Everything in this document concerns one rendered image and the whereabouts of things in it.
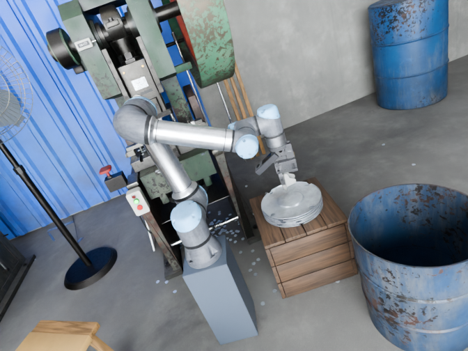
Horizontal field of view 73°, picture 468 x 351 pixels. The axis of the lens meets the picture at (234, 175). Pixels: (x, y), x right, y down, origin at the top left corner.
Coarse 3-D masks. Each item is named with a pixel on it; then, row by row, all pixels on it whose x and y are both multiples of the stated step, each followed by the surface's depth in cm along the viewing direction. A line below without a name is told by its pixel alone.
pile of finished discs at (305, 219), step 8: (272, 192) 162; (320, 200) 144; (320, 208) 145; (264, 216) 149; (272, 216) 145; (304, 216) 138; (312, 216) 141; (272, 224) 145; (280, 224) 144; (288, 224) 140; (296, 224) 139
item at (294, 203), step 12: (276, 192) 159; (288, 192) 155; (300, 192) 153; (312, 192) 150; (264, 204) 154; (276, 204) 151; (288, 204) 147; (300, 204) 145; (312, 204) 142; (276, 216) 143; (288, 216) 140; (300, 216) 138
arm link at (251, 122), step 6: (240, 120) 115; (246, 120) 113; (252, 120) 113; (228, 126) 115; (234, 126) 114; (240, 126) 110; (246, 126) 109; (252, 126) 111; (258, 126) 112; (258, 132) 113
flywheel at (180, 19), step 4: (172, 0) 183; (180, 16) 165; (180, 20) 188; (180, 24) 189; (184, 24) 188; (180, 28) 189; (184, 28) 189; (184, 32) 189; (184, 36) 190; (188, 36) 189; (188, 40) 189; (188, 44) 189; (188, 48) 193; (192, 48) 187; (192, 52) 187; (192, 56) 189; (196, 64) 183
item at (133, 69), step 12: (132, 60) 161; (144, 60) 158; (120, 72) 158; (132, 72) 159; (144, 72) 160; (132, 84) 161; (144, 84) 163; (132, 96) 164; (144, 96) 165; (156, 96) 166; (156, 108) 165
